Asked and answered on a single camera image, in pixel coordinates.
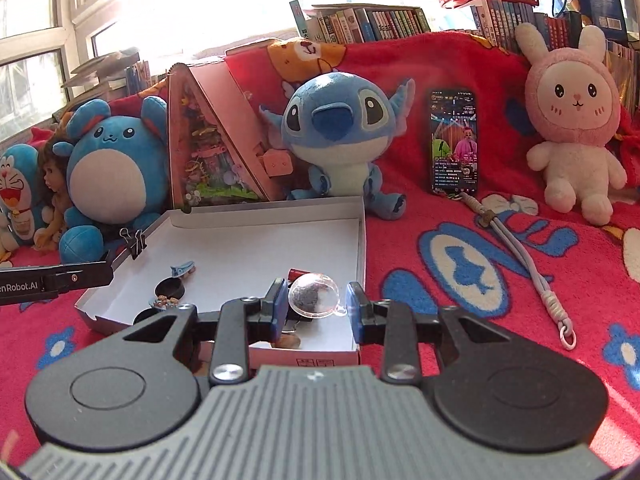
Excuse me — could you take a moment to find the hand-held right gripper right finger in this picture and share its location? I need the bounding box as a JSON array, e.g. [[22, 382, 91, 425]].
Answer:
[[346, 281, 517, 383]]

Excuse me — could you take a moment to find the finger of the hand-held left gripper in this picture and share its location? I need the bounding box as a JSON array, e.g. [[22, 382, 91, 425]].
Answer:
[[42, 252, 115, 295]]

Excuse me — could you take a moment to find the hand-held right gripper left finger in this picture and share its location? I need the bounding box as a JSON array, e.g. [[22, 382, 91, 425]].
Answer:
[[122, 277, 291, 386]]

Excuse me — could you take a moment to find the clear plastic dome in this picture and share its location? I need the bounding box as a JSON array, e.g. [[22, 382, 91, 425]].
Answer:
[[289, 272, 349, 320]]

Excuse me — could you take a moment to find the white cardboard box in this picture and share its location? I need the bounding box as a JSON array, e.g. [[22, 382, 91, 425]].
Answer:
[[75, 195, 369, 367]]

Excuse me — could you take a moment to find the black binder clip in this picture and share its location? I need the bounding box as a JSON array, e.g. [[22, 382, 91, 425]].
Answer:
[[119, 227, 149, 261]]

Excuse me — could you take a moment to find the brown-haired doll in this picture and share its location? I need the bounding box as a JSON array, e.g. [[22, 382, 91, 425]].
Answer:
[[32, 135, 77, 251]]

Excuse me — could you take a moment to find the blue cat plush toy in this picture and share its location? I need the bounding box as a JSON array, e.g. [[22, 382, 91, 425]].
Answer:
[[0, 144, 44, 267]]

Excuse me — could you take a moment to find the round blue plush toy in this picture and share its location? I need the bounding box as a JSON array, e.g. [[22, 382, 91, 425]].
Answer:
[[52, 96, 171, 266]]

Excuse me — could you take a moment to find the blue alien plush toy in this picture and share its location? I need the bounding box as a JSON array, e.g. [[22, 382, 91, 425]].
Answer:
[[259, 72, 416, 221]]

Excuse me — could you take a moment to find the pink triangular toy house box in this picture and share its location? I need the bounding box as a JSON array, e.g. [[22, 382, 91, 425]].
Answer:
[[166, 57, 296, 211]]

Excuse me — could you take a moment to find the smartphone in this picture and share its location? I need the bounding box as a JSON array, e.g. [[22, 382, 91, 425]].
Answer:
[[429, 87, 479, 196]]

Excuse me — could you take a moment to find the row of thin blue books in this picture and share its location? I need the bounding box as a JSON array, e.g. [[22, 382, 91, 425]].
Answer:
[[125, 60, 152, 97]]

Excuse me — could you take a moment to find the stack of large books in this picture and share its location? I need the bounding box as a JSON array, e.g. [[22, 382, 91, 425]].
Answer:
[[61, 47, 142, 103]]

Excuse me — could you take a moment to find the row of paperback books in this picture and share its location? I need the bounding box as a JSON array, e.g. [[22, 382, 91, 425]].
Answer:
[[289, 0, 432, 45]]

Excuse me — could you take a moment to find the pink bunny plush toy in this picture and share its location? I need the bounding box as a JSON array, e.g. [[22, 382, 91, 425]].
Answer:
[[515, 22, 629, 226]]

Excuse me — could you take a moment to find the red cloth bag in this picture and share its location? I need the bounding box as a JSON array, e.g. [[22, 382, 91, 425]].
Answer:
[[617, 110, 640, 198]]

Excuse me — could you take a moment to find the row of dark-spined books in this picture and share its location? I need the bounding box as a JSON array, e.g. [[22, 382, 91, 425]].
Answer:
[[470, 0, 640, 111]]

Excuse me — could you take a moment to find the grey phone lanyard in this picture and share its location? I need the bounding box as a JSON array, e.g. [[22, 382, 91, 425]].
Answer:
[[460, 192, 577, 351]]

